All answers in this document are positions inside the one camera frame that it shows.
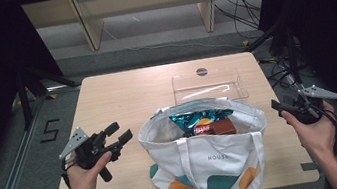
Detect black floor cables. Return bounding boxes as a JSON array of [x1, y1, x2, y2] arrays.
[[258, 54, 300, 91]]

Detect white tote bag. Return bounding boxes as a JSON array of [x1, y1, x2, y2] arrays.
[[132, 90, 278, 189]]

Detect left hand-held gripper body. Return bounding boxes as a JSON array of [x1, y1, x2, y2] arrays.
[[55, 120, 127, 189]]

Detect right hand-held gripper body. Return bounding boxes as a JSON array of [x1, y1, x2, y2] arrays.
[[281, 80, 337, 128]]

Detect person's left hand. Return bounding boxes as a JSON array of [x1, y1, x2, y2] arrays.
[[64, 151, 118, 189]]

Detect person's right hand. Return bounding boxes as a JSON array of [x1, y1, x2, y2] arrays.
[[280, 99, 337, 164]]

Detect black metal stand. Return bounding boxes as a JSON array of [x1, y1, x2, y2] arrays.
[[241, 19, 306, 96], [14, 61, 85, 130]]

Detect blue chip bag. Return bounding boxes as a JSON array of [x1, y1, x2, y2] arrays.
[[168, 104, 238, 141]]

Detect thin white floor cable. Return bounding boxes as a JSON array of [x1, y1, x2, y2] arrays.
[[99, 0, 246, 69]]

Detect bundle of black cables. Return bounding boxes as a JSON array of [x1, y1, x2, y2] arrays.
[[212, 0, 267, 45]]

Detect clear plastic bin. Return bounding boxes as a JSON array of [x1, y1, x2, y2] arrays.
[[170, 64, 250, 110]]

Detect brown box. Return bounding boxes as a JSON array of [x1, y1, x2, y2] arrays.
[[210, 117, 238, 137]]

